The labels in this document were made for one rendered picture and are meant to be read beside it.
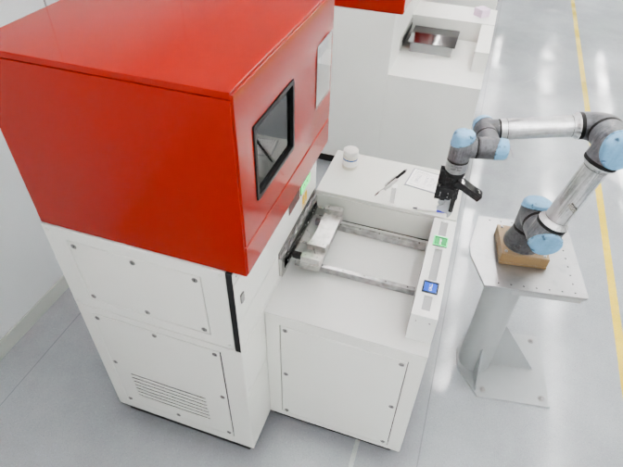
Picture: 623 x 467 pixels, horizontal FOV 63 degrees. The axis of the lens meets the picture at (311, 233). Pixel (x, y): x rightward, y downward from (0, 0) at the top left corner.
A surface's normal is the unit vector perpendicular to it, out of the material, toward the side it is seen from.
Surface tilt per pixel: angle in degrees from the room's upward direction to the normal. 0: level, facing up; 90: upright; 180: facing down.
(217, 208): 90
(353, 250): 0
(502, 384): 0
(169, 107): 90
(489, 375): 0
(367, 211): 90
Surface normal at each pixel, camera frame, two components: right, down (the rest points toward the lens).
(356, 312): 0.02, -0.74
